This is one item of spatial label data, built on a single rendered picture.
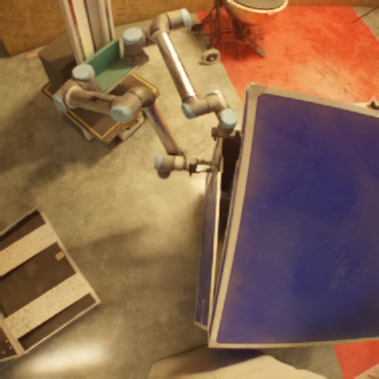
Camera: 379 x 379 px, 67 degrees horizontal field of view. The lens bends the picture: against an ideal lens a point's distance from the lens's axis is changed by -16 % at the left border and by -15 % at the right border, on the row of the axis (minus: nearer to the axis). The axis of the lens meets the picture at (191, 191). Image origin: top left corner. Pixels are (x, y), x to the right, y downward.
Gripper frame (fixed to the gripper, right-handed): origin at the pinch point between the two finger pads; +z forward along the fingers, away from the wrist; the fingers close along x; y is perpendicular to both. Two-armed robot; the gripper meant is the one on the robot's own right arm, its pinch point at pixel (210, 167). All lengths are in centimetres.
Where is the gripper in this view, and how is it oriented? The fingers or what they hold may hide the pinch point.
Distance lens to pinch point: 205.4
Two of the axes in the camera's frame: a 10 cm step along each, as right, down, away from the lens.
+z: 9.9, 1.0, 0.4
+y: -0.8, 9.3, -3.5
